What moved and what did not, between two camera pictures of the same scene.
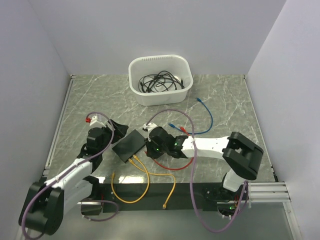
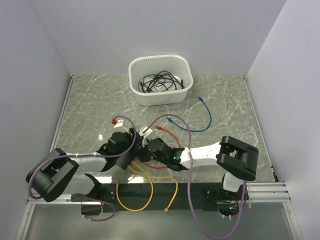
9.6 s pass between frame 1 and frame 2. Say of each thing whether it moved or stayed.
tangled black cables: stayed
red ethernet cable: moved
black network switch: moved
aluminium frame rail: stayed
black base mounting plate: stayed
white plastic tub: stayed
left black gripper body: moved
